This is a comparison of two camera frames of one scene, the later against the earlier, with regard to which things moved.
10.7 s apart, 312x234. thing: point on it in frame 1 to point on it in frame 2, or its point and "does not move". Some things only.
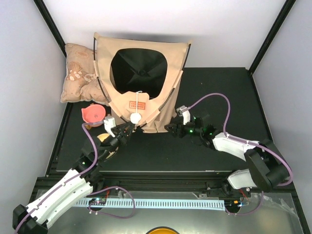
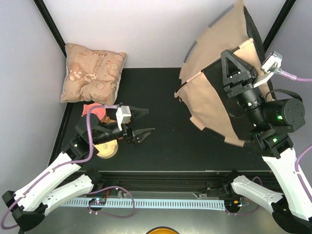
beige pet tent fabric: (152, 115) to (201, 89)
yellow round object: (163, 230) does not move
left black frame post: (51, 24) does not move
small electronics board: (97, 201) does not move
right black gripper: (176, 127) to (245, 69)
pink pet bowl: (93, 113) does not move
